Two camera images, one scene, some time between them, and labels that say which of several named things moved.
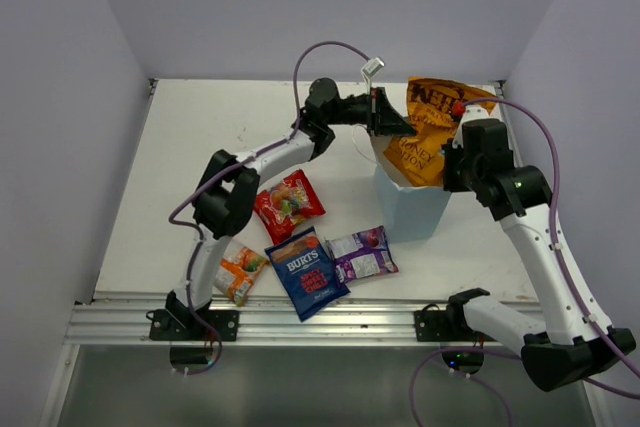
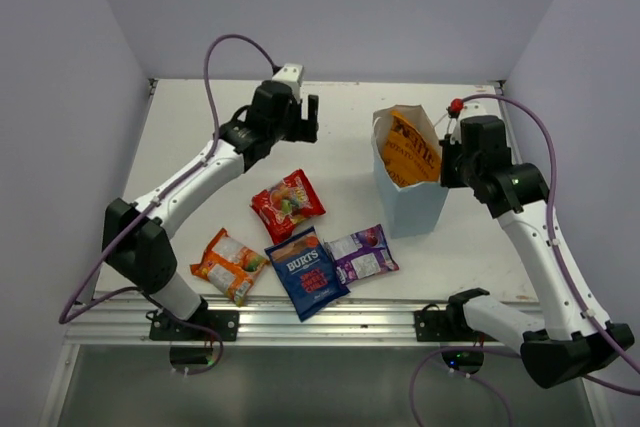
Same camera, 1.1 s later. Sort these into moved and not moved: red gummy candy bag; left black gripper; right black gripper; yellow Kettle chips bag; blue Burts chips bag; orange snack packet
Moved: left black gripper; yellow Kettle chips bag
Not moved: orange snack packet; red gummy candy bag; right black gripper; blue Burts chips bag
